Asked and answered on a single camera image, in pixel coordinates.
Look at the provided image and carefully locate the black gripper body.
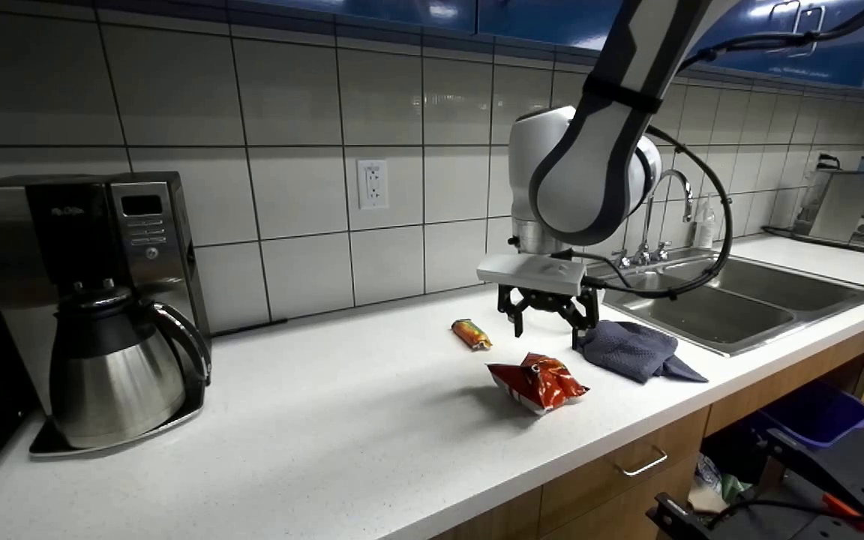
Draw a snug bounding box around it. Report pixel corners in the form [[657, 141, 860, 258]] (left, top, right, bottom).
[[496, 282, 603, 319]]

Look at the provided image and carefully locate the red Doritos packet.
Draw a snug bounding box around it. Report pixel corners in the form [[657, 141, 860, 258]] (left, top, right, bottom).
[[486, 352, 591, 416]]

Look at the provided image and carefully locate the yellow green snack bar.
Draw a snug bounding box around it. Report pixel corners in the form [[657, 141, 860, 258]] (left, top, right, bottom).
[[450, 315, 496, 354]]

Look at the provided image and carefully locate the dark blue cloth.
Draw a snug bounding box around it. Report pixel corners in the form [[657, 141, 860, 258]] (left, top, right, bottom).
[[576, 319, 712, 386]]

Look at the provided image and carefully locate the wooden base cabinet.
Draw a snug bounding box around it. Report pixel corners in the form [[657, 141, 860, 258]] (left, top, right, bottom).
[[430, 319, 864, 540]]

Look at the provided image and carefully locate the chrome faucet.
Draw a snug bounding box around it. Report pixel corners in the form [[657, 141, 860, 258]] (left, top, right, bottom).
[[637, 164, 701, 265]]

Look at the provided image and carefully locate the steel double sink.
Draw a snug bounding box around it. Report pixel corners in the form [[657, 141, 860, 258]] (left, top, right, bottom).
[[605, 253, 864, 356]]

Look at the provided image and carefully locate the white plastic bag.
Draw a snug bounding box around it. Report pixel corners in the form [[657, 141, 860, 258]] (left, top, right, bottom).
[[683, 454, 756, 515]]

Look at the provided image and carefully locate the blue plastic bin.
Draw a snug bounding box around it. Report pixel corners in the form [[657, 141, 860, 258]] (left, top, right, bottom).
[[759, 385, 864, 454]]

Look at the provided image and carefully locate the blue cabinet door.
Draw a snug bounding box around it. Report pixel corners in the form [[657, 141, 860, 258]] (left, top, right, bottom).
[[690, 0, 864, 98], [99, 0, 480, 42], [472, 0, 621, 55]]

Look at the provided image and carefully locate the silver espresso machine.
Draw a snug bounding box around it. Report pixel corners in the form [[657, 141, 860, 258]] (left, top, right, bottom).
[[762, 149, 864, 258]]

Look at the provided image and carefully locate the black equipment stand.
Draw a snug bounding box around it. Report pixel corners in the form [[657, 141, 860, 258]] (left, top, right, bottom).
[[645, 423, 864, 540]]

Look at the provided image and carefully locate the black silver coffee maker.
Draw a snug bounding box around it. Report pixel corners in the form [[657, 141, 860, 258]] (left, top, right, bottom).
[[0, 172, 212, 460]]

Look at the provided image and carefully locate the steel coffee carafe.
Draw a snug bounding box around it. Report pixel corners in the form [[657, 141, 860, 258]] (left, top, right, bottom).
[[48, 282, 212, 450]]

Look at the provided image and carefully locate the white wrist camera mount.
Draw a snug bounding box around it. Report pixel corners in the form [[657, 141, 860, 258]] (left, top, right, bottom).
[[473, 249, 593, 299]]

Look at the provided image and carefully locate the silver drawer handle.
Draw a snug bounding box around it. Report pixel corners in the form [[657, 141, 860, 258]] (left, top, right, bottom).
[[616, 448, 672, 481]]

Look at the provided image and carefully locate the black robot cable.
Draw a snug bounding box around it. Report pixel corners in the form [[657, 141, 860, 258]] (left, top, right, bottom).
[[579, 0, 864, 299]]

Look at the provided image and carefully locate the white wall outlet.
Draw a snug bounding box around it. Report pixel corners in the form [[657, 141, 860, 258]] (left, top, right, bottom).
[[355, 158, 393, 214]]

